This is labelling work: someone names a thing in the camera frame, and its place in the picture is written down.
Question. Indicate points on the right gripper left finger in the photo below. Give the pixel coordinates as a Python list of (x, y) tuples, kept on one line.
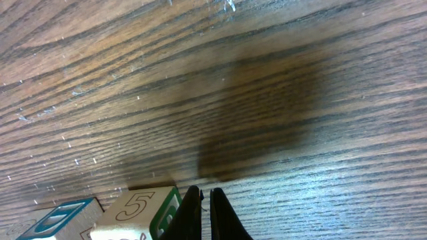
[(186, 224)]

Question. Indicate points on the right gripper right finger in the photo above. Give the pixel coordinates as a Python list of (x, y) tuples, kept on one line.
[(225, 224)]

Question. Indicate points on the red E wooden block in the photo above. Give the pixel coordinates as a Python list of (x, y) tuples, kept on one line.
[(138, 214)]

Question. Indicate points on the red D wooden block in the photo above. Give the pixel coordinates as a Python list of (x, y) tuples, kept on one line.
[(71, 220)]

